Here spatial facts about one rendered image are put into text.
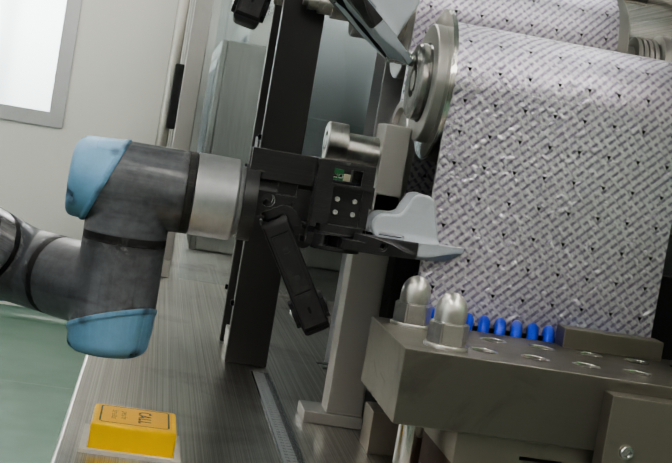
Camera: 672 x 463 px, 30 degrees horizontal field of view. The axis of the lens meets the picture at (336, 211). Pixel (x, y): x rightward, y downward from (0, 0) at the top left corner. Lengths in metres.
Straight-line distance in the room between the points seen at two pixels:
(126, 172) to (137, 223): 0.05
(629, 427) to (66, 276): 0.50
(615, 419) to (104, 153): 0.49
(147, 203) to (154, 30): 5.62
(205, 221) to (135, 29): 5.62
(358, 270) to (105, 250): 0.27
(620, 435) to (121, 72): 5.83
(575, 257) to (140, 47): 5.61
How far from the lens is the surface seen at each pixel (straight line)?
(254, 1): 1.19
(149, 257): 1.12
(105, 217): 1.12
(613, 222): 1.22
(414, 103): 1.20
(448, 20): 1.22
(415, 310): 1.09
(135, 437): 1.04
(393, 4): 1.21
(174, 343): 1.58
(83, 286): 1.13
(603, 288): 1.23
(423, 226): 1.15
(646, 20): 1.65
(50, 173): 6.74
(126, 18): 6.73
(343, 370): 1.26
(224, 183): 1.11
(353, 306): 1.25
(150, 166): 1.11
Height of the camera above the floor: 1.18
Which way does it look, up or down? 3 degrees down
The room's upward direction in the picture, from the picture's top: 10 degrees clockwise
